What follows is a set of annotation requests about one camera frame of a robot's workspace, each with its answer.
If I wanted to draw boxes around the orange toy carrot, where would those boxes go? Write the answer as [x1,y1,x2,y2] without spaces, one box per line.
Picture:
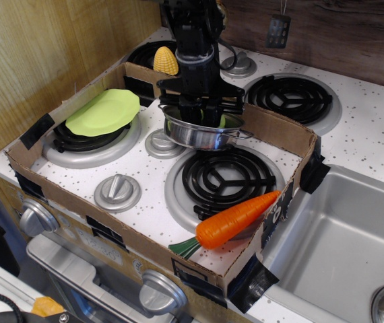
[168,190,281,259]

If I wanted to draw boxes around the oven knob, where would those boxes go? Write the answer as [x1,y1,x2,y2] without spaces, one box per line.
[139,269,187,316]
[20,199,60,238]

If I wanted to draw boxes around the black burner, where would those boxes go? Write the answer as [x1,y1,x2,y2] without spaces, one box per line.
[125,40,177,69]
[245,73,342,136]
[164,146,286,233]
[43,116,141,169]

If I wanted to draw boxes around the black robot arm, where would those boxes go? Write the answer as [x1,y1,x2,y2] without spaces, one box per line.
[157,1,245,128]

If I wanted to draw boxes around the orange tape piece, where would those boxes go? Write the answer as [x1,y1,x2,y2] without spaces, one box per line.
[31,296,65,317]

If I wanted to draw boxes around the black cable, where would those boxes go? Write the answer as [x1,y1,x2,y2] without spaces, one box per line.
[0,291,23,323]

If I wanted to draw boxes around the light green toy broccoli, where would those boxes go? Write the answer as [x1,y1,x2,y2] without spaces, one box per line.
[201,110,226,129]

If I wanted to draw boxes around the yellow toy corn cob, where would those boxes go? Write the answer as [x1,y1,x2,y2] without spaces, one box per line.
[153,46,179,76]

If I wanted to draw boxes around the silver oven door handle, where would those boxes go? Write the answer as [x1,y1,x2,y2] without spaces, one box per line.
[27,234,193,322]

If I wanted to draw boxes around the right oven front knob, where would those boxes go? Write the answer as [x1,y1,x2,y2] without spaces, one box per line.
[139,269,187,316]

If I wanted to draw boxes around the front right black burner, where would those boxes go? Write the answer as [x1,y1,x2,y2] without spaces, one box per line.
[164,146,286,233]

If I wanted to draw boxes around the front left black burner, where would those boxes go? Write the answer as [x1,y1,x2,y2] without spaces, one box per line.
[43,116,141,169]

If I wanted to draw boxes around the left oven front knob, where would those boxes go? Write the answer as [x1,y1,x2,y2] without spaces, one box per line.
[20,199,60,238]

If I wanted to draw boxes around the silver stovetop knob front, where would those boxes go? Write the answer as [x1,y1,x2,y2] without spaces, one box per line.
[94,174,141,213]

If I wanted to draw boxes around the grey sink basin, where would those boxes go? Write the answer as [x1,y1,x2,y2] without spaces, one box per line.
[263,166,384,322]

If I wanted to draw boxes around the back right black burner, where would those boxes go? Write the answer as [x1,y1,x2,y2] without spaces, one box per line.
[245,73,342,136]

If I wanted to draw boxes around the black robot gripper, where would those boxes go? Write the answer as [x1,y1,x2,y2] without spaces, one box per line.
[157,60,245,128]

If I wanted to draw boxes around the silver stovetop knob middle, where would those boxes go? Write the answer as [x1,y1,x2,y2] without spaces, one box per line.
[145,129,186,159]

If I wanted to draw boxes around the small steel pan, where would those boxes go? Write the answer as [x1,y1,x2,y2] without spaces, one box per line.
[159,105,254,151]

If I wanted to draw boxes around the light green plastic plate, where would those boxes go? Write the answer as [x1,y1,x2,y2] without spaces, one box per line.
[65,89,141,137]

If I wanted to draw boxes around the hanging metal spatula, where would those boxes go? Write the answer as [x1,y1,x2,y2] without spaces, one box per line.
[265,1,291,49]

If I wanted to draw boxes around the hanging metal strainer ladle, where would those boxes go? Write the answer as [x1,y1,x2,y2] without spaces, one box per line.
[216,0,229,30]

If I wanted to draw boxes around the back left black burner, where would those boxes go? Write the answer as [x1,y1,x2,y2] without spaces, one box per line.
[125,40,177,69]

